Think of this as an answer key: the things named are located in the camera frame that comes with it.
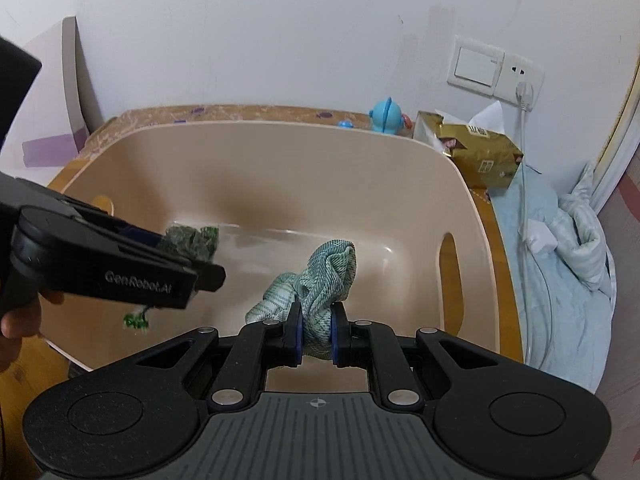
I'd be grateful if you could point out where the blue toy figure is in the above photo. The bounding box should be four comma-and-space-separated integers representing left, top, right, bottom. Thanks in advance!
369, 98, 405, 134

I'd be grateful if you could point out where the light blue bed quilt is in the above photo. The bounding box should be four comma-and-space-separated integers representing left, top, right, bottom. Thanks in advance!
489, 166, 616, 391

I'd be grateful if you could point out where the green fabric scrunchie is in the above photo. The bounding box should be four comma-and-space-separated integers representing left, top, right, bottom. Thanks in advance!
245, 240, 357, 360

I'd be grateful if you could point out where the white power adapter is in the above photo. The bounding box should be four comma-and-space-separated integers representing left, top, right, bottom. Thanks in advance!
524, 219, 558, 254

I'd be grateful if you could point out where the beige plastic storage bin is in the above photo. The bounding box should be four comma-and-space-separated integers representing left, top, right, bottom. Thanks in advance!
41, 122, 500, 369

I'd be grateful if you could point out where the green dried herb bag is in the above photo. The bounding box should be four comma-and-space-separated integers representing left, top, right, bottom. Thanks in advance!
124, 223, 219, 330

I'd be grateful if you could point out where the small blue toy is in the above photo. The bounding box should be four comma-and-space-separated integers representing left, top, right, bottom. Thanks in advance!
337, 120, 355, 129

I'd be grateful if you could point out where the white wall switch socket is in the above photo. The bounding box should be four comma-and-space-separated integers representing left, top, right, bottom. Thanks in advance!
447, 36, 544, 110

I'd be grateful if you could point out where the lilac white board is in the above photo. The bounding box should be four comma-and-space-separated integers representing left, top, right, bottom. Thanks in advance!
1, 16, 103, 185

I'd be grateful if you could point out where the gold tissue box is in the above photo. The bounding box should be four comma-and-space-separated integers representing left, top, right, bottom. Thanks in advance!
412, 100, 525, 198

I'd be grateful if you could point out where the person left hand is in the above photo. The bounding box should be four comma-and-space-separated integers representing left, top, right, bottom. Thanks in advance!
0, 298, 41, 372

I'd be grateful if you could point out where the white plug and cable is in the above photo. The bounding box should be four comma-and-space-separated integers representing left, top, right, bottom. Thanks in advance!
514, 81, 539, 356

